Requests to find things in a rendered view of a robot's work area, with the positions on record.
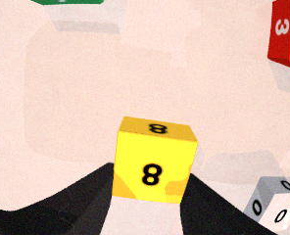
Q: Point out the green block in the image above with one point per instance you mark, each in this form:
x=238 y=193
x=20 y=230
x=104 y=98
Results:
x=54 y=2

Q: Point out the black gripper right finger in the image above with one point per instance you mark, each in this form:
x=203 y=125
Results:
x=204 y=212

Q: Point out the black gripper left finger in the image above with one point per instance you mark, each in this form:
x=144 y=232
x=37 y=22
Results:
x=79 y=209

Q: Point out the red block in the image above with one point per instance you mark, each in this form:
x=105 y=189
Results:
x=279 y=40

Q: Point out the yellow block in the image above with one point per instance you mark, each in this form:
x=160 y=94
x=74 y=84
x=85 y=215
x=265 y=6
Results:
x=153 y=160

